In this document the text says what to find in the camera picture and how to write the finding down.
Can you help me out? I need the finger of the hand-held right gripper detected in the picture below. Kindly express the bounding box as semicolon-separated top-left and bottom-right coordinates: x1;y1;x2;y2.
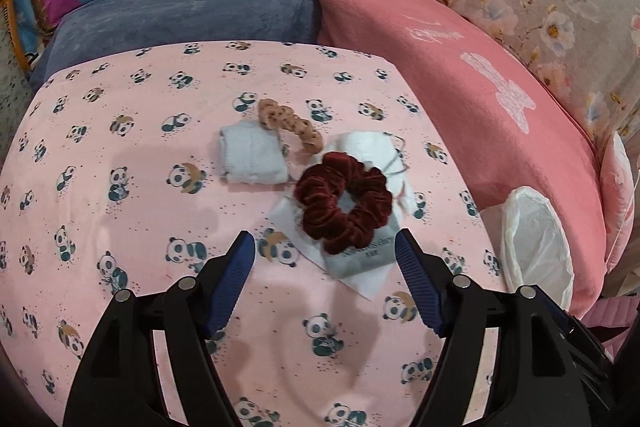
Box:
537;285;617;403

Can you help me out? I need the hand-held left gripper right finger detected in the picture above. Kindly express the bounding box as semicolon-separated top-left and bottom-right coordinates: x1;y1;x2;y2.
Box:
394;228;608;427

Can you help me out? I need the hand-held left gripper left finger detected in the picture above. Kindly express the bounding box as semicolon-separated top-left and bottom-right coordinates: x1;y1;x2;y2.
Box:
64;230;257;427

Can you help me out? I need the bin with white bag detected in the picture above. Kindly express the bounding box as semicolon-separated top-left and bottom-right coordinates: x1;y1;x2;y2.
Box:
480;187;576;313

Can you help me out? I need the dark red velvet scrunchie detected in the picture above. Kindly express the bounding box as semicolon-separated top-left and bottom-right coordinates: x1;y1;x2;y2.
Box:
293;152;392;255

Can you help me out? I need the pink quilted cloth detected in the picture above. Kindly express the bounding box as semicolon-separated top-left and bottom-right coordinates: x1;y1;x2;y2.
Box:
582;297;636;358

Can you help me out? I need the white wrapper packet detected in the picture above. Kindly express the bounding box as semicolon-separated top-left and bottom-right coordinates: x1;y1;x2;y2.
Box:
270;194;401;300

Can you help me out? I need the pink panda print cloth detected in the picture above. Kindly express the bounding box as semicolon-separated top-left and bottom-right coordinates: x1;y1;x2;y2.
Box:
0;41;506;427

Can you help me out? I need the pink white pillow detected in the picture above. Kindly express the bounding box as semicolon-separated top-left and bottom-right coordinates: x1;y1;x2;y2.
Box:
599;132;640;268

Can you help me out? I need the pink dotted scrunchie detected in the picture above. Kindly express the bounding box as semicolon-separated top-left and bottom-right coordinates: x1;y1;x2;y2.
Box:
257;99;323;154

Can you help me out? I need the pink blanket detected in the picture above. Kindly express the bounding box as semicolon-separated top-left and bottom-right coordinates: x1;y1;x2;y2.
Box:
242;0;608;323

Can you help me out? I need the blue grey cushion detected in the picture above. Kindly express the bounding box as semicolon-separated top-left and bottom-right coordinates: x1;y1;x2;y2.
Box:
27;0;323;92

